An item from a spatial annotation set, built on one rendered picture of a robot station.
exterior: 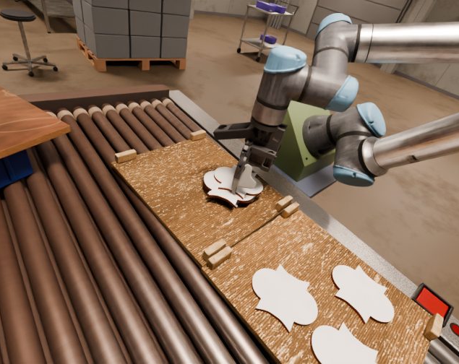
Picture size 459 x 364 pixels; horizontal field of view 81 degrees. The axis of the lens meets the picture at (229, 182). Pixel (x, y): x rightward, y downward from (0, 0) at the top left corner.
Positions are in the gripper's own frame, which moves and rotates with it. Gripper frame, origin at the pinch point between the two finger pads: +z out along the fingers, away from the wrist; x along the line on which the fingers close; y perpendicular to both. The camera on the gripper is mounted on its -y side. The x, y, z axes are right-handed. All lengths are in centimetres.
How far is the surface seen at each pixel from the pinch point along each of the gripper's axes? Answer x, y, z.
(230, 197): -7.3, 0.4, 0.6
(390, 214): 162, 118, 97
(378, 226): 138, 105, 97
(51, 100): 5, -71, 3
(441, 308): -9, 56, 5
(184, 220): -17.8, -7.0, 4.0
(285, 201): 0.8, 14.5, 1.3
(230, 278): -26.6, 8.8, 4.0
